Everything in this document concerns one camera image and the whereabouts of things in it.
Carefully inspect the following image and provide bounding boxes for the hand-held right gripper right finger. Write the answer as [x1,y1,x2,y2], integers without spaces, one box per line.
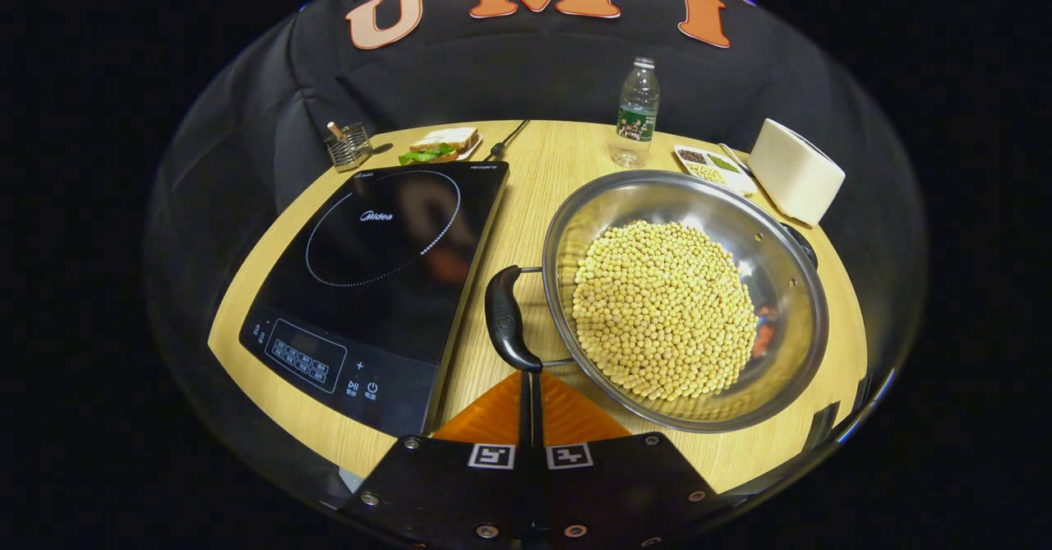
[533,369,734,550]

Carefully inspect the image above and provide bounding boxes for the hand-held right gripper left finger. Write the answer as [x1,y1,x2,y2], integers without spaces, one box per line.
[341,369,534,550]

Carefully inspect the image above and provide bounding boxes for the black induction cooktop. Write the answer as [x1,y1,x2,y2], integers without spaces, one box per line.
[238,160,510,438]

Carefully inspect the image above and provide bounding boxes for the steel pot with black handles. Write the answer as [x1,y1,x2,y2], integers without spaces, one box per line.
[484,169,829,434]

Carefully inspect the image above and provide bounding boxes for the pile of soybeans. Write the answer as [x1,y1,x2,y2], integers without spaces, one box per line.
[571,220,759,403]

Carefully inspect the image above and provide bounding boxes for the white divided bean dish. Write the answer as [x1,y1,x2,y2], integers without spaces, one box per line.
[674,144,757,197]

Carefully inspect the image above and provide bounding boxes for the sandwich with lettuce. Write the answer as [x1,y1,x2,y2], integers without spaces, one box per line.
[399,127,480,166]

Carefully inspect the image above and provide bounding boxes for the clear plastic water bottle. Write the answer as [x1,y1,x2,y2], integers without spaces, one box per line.
[610,58,661,169]

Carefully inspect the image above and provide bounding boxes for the white toaster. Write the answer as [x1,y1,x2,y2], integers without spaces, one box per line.
[746,118,846,227]

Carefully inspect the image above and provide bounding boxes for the black backdrop cloth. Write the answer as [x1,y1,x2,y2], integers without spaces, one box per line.
[144,0,925,485]

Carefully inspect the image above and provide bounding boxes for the black power cable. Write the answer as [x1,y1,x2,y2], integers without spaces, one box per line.
[485,118,531,162]

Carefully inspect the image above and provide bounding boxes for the metal wire utensil holder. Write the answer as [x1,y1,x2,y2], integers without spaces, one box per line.
[323,121,375,173]

